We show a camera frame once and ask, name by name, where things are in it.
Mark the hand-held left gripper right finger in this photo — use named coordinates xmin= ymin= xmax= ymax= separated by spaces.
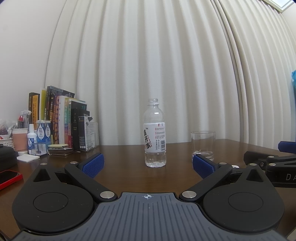
xmin=179 ymin=153 xmax=266 ymax=202

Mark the black zip case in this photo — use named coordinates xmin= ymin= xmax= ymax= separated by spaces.
xmin=0 ymin=144 xmax=19 ymax=173

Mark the red phone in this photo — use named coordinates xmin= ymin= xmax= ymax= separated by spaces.
xmin=0 ymin=170 xmax=24 ymax=191

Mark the blue and white carton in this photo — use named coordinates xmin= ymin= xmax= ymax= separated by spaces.
xmin=36 ymin=120 xmax=52 ymax=149

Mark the white curtain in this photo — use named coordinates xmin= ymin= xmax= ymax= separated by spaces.
xmin=45 ymin=0 xmax=296 ymax=154

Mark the bunch of pens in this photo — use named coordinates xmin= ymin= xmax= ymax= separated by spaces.
xmin=17 ymin=110 xmax=32 ymax=129

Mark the clear drinking glass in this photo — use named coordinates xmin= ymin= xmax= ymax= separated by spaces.
xmin=191 ymin=131 xmax=216 ymax=162

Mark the paper cup with pink sleeve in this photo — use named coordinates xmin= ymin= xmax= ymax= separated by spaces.
xmin=12 ymin=128 xmax=28 ymax=154

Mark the black and white product box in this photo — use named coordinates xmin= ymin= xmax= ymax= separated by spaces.
xmin=78 ymin=116 xmax=95 ymax=152

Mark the flat silver metal case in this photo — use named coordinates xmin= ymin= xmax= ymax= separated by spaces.
xmin=47 ymin=147 xmax=75 ymax=156

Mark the clear plastic water bottle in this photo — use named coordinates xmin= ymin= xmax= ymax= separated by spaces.
xmin=143 ymin=98 xmax=167 ymax=168

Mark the clear plastic case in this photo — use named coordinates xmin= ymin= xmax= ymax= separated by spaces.
xmin=34 ymin=143 xmax=48 ymax=155

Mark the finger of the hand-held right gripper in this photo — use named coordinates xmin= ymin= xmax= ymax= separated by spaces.
xmin=278 ymin=141 xmax=296 ymax=154
xmin=243 ymin=151 xmax=281 ymax=168

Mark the row of upright books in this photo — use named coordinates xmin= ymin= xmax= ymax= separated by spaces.
xmin=28 ymin=86 xmax=90 ymax=151

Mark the small white solution bottle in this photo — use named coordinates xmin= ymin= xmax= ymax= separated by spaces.
xmin=27 ymin=124 xmax=37 ymax=155

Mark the white notepad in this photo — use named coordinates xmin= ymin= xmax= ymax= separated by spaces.
xmin=17 ymin=154 xmax=40 ymax=163

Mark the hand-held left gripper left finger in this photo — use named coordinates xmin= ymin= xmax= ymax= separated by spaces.
xmin=32 ymin=152 xmax=118 ymax=204

